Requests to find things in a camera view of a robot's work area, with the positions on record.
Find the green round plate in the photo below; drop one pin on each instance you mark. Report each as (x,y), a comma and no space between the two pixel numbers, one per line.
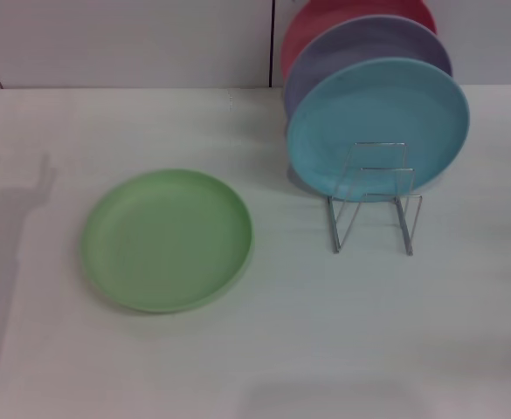
(167,244)

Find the red round plate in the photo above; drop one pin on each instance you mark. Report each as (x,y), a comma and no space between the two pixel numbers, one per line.
(325,17)

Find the cyan round plate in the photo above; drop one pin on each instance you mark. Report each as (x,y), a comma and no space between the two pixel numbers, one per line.
(368,109)

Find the purple round plate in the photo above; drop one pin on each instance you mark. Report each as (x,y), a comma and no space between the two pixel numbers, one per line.
(368,39)

